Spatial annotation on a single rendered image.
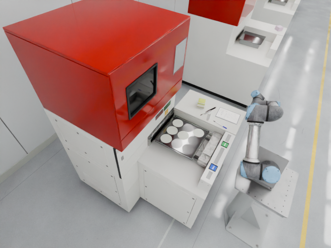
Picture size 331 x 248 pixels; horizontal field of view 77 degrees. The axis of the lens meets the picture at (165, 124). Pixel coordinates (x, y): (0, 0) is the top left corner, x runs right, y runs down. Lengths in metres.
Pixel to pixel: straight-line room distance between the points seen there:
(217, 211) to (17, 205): 2.18
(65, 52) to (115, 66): 0.27
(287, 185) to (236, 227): 0.83
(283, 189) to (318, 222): 1.15
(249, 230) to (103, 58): 2.22
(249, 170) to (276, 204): 0.38
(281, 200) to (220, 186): 0.98
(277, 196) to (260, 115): 0.68
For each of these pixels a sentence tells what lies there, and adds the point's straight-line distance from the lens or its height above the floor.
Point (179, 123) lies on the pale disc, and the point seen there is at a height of 0.90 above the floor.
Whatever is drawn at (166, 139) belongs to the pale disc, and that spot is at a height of 0.90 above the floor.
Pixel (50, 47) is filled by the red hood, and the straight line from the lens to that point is 1.20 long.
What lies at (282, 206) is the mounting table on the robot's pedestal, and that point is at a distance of 1.90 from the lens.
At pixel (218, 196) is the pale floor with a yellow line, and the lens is 2.66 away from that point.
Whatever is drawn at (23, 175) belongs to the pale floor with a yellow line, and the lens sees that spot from 3.07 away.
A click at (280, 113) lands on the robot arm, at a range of 1.64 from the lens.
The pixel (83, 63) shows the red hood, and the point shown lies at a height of 1.81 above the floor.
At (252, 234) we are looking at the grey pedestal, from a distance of 2.62.
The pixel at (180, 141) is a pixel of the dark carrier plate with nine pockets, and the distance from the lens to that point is 1.83.
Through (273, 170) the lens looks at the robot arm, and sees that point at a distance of 1.63.
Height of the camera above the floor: 2.34
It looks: 48 degrees down
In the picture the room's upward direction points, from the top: 5 degrees clockwise
